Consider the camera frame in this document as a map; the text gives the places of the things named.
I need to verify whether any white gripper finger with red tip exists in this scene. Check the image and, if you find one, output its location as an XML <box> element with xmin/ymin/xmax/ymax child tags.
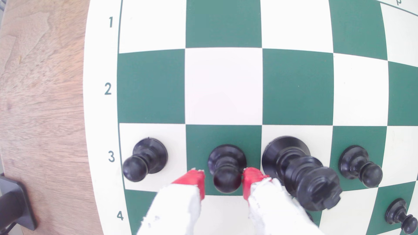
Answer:
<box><xmin>137</xmin><ymin>168</ymin><xmax>206</xmax><ymax>235</ymax></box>
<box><xmin>242</xmin><ymin>167</ymin><xmax>324</xmax><ymax>235</ymax></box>

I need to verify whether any black chess pawn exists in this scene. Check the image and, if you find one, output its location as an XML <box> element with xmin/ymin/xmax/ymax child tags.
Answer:
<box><xmin>122</xmin><ymin>137</ymin><xmax>169</xmax><ymax>183</ymax></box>
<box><xmin>339</xmin><ymin>145</ymin><xmax>383</xmax><ymax>189</ymax></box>
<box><xmin>208</xmin><ymin>144</ymin><xmax>247</xmax><ymax>194</ymax></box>
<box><xmin>385</xmin><ymin>198</ymin><xmax>418</xmax><ymax>235</ymax></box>

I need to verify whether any green white chess mat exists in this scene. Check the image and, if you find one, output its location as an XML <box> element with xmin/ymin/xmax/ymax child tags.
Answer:
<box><xmin>83</xmin><ymin>0</ymin><xmax>418</xmax><ymax>235</ymax></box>

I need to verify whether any black plastic bracket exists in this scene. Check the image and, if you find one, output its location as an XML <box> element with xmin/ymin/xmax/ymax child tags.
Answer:
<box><xmin>0</xmin><ymin>176</ymin><xmax>37</xmax><ymax>235</ymax></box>

